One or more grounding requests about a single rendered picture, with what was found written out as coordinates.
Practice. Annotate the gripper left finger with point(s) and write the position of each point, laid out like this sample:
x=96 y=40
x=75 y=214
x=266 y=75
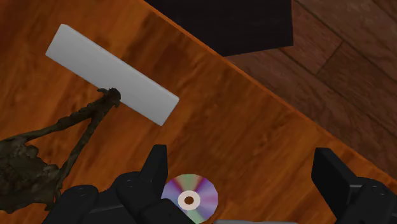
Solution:
x=145 y=189

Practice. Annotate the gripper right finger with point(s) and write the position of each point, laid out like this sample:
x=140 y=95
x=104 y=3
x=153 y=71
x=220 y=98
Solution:
x=341 y=186

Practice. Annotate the iridescent compact disc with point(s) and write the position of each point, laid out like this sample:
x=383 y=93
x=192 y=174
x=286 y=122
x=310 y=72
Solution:
x=198 y=189

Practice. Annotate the dark brown gnarled figure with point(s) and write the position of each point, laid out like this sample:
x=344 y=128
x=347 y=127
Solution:
x=24 y=173

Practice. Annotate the white flat rectangular block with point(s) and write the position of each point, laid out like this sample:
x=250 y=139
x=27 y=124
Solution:
x=108 y=73

